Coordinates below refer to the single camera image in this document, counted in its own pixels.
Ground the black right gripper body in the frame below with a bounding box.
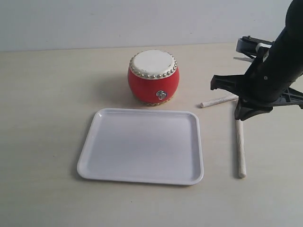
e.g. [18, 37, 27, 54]
[237, 48, 303, 111]

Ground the pale wooden drumstick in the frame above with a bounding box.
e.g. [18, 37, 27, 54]
[200, 95, 238, 108]
[236, 120, 247, 178]

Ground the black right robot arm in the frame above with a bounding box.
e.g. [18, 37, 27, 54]
[210, 0, 303, 121]

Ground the small red drum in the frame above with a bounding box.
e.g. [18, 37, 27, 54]
[127, 50, 180, 105]

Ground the white rectangular plastic tray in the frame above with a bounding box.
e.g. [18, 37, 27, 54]
[77, 108, 204, 185]

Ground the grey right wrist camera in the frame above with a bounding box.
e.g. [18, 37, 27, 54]
[234, 35, 274, 62]

